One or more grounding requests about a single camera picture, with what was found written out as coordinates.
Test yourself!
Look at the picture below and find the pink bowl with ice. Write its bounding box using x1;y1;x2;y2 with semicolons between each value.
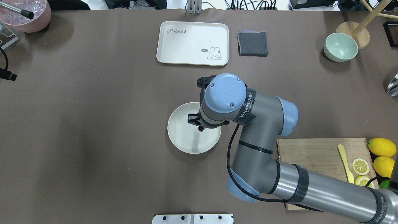
0;0;51;33

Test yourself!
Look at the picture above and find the beige round plate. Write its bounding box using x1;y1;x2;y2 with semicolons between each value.
167;102;222;154

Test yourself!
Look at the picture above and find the aluminium frame post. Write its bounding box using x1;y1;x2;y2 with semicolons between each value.
186;0;203;15

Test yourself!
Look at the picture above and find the yellow plastic knife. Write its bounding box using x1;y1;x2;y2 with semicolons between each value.
337;144;354;184

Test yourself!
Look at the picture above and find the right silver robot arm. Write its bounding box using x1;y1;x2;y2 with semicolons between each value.
187;73;398;224

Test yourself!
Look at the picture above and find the mint green bowl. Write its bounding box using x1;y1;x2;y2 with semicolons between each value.
323;32;359;62

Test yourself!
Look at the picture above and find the wooden cup stand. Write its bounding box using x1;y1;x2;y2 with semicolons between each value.
336;0;397;49

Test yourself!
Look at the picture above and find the metal scoop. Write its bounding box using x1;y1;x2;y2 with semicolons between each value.
385;73;398;97

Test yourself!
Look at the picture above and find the grey folded cloth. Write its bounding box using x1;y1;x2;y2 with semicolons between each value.
237;30;268;57

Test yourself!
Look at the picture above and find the lemon slice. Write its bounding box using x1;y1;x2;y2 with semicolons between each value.
352;158;370;175
354;175;375;189

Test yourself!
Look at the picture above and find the yellow lemon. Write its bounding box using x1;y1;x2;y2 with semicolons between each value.
367;138;397;157
373;156;395;178

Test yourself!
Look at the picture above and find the white rabbit tray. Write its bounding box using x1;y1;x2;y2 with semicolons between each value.
156;21;229;66

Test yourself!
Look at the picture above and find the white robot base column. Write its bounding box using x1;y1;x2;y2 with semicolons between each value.
152;214;234;224

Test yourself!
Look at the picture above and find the bamboo cutting board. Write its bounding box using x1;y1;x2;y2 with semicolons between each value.
277;138;380;210

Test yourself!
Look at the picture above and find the green lime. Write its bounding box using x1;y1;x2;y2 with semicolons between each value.
379;180;390;189

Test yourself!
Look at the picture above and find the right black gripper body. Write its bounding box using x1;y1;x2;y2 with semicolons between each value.
197;75;230;129

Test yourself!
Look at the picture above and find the white wire cup rack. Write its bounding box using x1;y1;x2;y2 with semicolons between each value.
0;22;19;50

